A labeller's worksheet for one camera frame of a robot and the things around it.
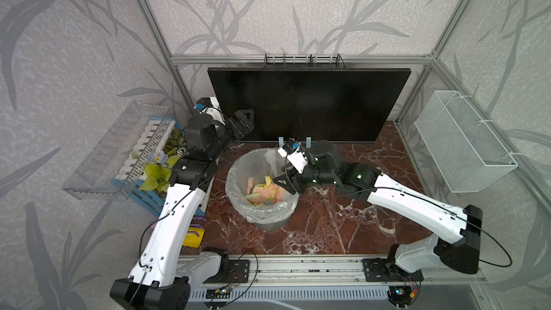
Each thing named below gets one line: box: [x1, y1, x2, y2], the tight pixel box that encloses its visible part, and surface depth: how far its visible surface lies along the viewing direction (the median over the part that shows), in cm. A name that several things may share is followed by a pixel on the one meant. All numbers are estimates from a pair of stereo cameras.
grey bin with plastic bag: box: [225, 147, 300, 232], surface depth 74 cm
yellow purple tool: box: [182, 216, 207, 249], surface depth 83 cm
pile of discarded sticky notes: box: [244, 175, 287, 206], surface depth 86 cm
